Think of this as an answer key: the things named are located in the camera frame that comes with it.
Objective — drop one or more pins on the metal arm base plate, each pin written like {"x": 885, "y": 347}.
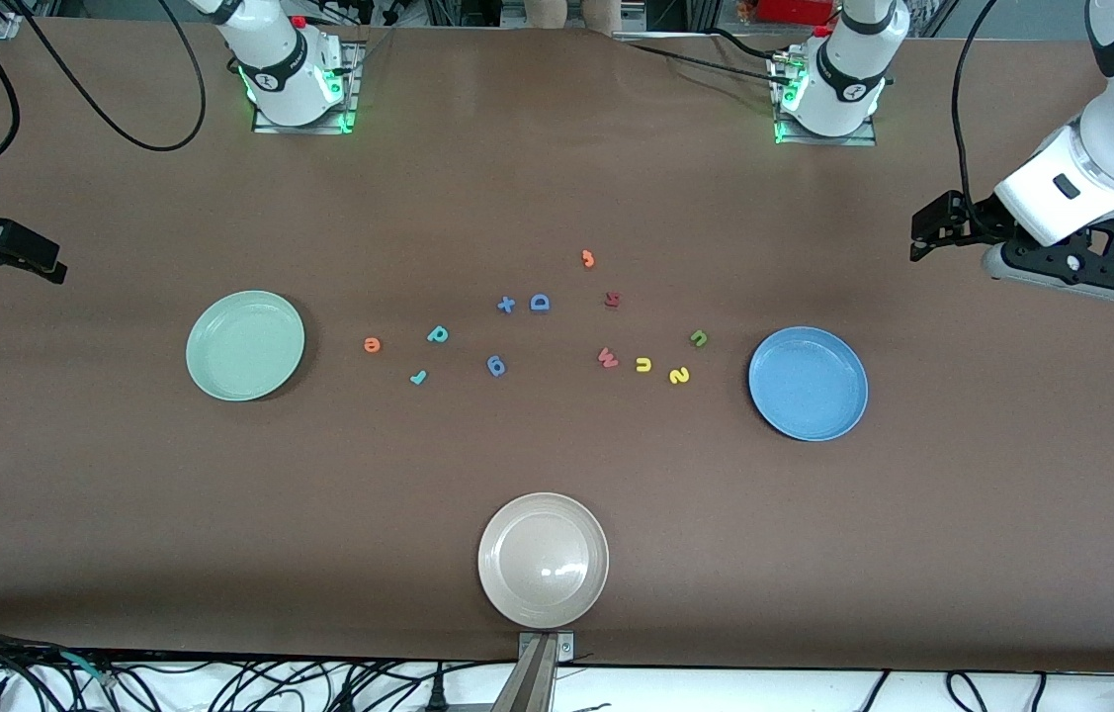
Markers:
{"x": 354, "y": 99}
{"x": 828, "y": 140}

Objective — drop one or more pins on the aluminium camera mount post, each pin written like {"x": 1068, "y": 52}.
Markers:
{"x": 532, "y": 682}

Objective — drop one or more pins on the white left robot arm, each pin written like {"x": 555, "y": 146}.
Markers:
{"x": 848, "y": 69}

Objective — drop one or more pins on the blue digit six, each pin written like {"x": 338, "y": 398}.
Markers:
{"x": 489, "y": 364}

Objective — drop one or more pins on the person bare leg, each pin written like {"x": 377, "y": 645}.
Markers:
{"x": 602, "y": 12}
{"x": 547, "y": 12}

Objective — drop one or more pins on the brown table cover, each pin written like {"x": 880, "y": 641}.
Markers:
{"x": 556, "y": 455}

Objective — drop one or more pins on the blue letter D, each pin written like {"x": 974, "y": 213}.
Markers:
{"x": 534, "y": 303}

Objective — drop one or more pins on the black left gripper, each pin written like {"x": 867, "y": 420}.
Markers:
{"x": 976, "y": 220}

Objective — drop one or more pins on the red box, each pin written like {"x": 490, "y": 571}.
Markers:
{"x": 794, "y": 10}

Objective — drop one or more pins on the blue plate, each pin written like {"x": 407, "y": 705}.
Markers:
{"x": 809, "y": 384}

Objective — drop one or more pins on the red letter w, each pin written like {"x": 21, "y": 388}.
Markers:
{"x": 608, "y": 360}

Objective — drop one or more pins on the beige plate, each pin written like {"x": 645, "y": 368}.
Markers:
{"x": 543, "y": 559}

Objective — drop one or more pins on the yellow digit two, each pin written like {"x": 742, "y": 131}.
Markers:
{"x": 679, "y": 375}

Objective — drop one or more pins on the teal letter d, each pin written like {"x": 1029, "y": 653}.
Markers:
{"x": 432, "y": 335}

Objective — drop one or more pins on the pale green plate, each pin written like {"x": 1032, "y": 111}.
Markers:
{"x": 245, "y": 346}

